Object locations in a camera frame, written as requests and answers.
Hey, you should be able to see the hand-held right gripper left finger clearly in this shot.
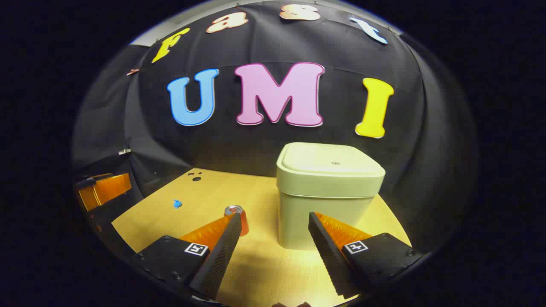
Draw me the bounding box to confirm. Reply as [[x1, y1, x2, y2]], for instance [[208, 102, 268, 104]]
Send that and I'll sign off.
[[136, 212, 243, 301]]

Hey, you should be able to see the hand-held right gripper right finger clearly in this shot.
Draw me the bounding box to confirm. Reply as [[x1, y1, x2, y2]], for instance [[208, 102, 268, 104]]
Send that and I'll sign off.
[[308, 211, 425, 300]]

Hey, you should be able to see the red pop can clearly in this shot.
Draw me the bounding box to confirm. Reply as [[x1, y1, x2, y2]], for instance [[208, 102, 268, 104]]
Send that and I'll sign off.
[[224, 205, 250, 237]]

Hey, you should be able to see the green desktop garbage bin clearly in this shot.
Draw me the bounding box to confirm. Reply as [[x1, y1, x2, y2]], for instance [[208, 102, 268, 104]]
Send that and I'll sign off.
[[276, 142, 386, 251]]

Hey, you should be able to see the wooden desktop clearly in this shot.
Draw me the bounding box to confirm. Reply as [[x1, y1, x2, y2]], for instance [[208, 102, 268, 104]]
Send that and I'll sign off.
[[112, 167, 412, 307]]

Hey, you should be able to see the black backdrop cloth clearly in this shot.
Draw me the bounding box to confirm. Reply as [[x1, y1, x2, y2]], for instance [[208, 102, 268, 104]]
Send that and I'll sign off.
[[72, 2, 476, 256]]

